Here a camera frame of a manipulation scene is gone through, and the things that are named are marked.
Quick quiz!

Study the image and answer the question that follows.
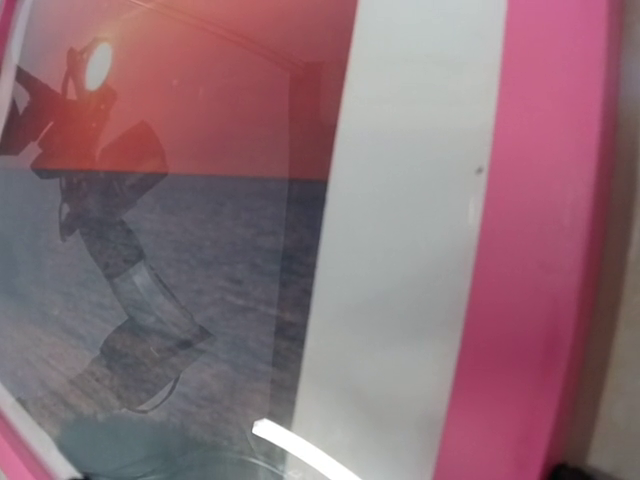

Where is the white photo mat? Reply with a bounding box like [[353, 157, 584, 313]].
[[0, 0, 511, 480]]

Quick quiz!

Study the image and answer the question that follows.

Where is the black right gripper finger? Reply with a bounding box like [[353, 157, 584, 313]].
[[547, 464, 600, 480]]

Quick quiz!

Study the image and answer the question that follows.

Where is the red and dark photo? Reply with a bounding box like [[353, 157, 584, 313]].
[[1, 1, 357, 479]]

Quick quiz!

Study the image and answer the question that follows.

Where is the wooden picture frame red edge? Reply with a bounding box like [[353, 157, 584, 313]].
[[0, 0, 624, 480]]

